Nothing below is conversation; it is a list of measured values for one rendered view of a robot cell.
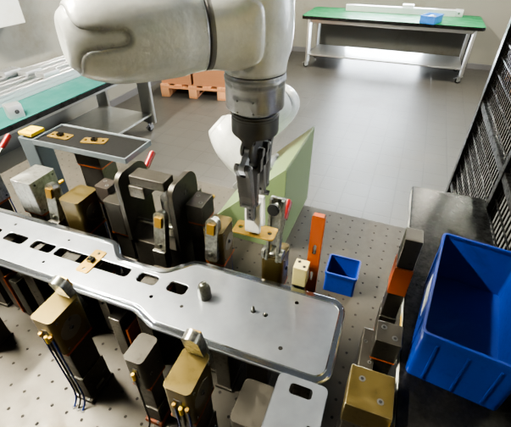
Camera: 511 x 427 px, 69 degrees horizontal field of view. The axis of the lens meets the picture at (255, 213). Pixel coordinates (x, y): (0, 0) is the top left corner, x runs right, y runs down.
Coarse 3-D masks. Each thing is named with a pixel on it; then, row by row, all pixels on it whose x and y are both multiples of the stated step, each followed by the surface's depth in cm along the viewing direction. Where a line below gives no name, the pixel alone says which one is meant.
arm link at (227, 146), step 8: (224, 120) 143; (216, 128) 143; (224, 128) 142; (216, 136) 144; (224, 136) 142; (232, 136) 142; (216, 144) 145; (224, 144) 143; (232, 144) 143; (240, 144) 143; (216, 152) 149; (224, 152) 145; (232, 152) 144; (224, 160) 148; (232, 160) 146; (240, 160) 145; (232, 168) 148
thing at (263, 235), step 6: (240, 222) 73; (234, 228) 72; (240, 228) 72; (264, 228) 72; (270, 228) 72; (246, 234) 71; (252, 234) 71; (258, 234) 71; (264, 234) 71; (270, 240) 69
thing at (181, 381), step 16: (176, 368) 71; (192, 368) 71; (208, 368) 73; (176, 384) 68; (192, 384) 68; (208, 384) 75; (176, 400) 69; (192, 400) 68; (208, 400) 80; (176, 416) 72; (192, 416) 71; (208, 416) 83
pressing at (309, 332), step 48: (0, 240) 107; (48, 240) 107; (96, 240) 107; (96, 288) 92; (144, 288) 92; (192, 288) 92; (240, 288) 92; (288, 288) 92; (240, 336) 81; (288, 336) 81; (336, 336) 82
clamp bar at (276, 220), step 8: (272, 200) 85; (280, 200) 86; (272, 208) 83; (280, 208) 86; (272, 216) 88; (280, 216) 86; (272, 224) 89; (280, 224) 87; (280, 232) 88; (280, 240) 90; (280, 248) 93; (264, 256) 93
